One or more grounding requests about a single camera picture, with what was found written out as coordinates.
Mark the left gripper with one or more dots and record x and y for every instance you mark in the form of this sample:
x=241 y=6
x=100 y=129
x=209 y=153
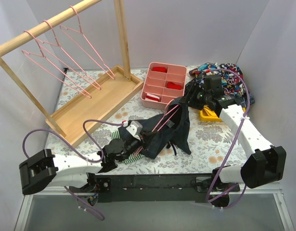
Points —
x=143 y=138

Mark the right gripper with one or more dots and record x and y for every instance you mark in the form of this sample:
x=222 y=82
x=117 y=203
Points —
x=192 y=94

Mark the green white striped shorts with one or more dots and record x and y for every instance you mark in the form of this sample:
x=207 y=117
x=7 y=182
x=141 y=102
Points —
x=133 y=157

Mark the dark navy shorts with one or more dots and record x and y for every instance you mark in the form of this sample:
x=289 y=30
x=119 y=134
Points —
x=175 y=131

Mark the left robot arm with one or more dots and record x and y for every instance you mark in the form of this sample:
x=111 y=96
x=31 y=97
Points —
x=45 y=169

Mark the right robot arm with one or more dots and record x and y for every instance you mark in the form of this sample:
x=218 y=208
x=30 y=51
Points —
x=265 y=162

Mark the colourful comic print shorts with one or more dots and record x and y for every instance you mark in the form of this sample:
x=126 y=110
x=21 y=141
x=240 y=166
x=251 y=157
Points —
x=230 y=82

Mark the yellow plastic tray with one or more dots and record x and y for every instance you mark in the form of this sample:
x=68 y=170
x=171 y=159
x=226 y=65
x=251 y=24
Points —
x=207 y=115

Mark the red sock middle compartment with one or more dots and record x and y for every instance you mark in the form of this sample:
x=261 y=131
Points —
x=172 y=85

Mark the red sock compartment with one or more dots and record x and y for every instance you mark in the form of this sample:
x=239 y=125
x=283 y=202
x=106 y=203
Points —
x=159 y=69
x=172 y=85

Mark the pink divided organizer box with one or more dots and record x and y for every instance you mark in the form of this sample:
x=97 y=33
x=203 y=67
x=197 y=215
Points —
x=155 y=83

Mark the wooden clothes rack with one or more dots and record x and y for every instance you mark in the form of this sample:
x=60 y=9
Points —
x=107 y=95

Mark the red sock top compartment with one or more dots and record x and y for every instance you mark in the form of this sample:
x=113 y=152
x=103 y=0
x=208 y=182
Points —
x=159 y=69

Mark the red white striped sock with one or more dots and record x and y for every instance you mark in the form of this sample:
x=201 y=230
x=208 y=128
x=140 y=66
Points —
x=151 y=97

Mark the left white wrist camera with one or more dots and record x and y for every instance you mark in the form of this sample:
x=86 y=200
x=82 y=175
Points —
x=133 y=128

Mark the aluminium frame rail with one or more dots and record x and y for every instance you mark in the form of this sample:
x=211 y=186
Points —
x=260 y=209

